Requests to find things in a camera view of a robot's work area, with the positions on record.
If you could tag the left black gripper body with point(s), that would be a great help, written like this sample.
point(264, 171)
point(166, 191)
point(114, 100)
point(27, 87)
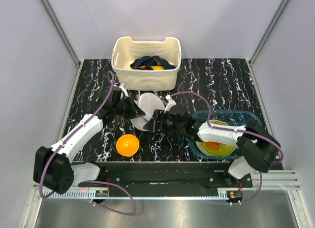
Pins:
point(122, 108)

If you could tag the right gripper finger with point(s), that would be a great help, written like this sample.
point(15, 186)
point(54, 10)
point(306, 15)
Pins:
point(157, 117)
point(153, 126)

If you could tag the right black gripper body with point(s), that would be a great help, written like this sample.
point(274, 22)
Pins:
point(169, 124)

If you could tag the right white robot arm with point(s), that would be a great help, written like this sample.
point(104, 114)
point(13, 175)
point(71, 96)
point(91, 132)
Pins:
point(258, 148)

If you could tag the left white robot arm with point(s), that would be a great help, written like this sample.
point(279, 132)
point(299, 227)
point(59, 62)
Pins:
point(53, 166)

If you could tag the cream perforated laundry basket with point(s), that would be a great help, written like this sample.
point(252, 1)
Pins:
point(126, 51)

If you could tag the orange plastic bowl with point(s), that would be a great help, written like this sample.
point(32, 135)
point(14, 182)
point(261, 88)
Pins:
point(127, 145)

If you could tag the white plate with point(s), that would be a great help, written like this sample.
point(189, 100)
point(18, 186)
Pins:
point(199, 147)

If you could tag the orange plastic cup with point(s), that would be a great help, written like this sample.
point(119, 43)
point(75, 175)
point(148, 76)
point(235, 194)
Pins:
point(212, 145)

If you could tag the navy and yellow clothes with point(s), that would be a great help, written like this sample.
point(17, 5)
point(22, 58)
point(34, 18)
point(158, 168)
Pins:
point(151, 63)

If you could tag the yellow-green dotted plate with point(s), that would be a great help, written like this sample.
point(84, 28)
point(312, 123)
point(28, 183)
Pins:
point(223, 150)

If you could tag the teal transparent plastic bin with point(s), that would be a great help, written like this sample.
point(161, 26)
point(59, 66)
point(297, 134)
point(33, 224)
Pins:
point(227, 118)

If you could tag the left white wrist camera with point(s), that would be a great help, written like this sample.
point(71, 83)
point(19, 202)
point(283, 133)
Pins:
point(124, 87)

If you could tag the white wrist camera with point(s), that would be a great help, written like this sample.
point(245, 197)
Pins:
point(124, 87)
point(170, 103)

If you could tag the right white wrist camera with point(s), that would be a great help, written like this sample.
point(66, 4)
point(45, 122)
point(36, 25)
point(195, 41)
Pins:
point(170, 103)

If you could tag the left aluminium frame post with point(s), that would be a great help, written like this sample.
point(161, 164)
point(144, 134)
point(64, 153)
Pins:
point(57, 25)

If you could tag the aluminium frame post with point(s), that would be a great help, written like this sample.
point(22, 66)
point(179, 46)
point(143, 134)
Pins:
point(57, 25)
point(272, 24)

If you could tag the right aluminium frame post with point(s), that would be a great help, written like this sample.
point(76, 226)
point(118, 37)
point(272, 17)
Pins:
point(272, 24)

